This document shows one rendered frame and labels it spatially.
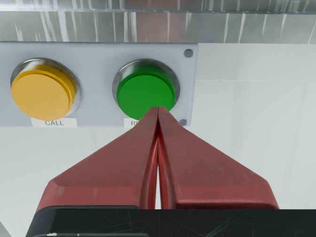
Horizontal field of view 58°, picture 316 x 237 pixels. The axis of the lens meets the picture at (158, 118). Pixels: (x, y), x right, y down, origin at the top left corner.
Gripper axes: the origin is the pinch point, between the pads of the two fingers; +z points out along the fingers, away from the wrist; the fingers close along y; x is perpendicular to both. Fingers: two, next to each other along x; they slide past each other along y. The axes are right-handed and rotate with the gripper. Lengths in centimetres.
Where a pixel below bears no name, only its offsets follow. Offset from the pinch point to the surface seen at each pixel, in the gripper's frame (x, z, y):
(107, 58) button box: 0.2, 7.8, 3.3
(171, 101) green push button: 2.8, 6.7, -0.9
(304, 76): 6.8, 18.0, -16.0
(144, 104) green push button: 3.0, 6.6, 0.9
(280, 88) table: 8.3, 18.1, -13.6
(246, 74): 6.5, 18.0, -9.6
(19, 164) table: 19.5, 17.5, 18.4
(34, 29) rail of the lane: -1.8, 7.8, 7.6
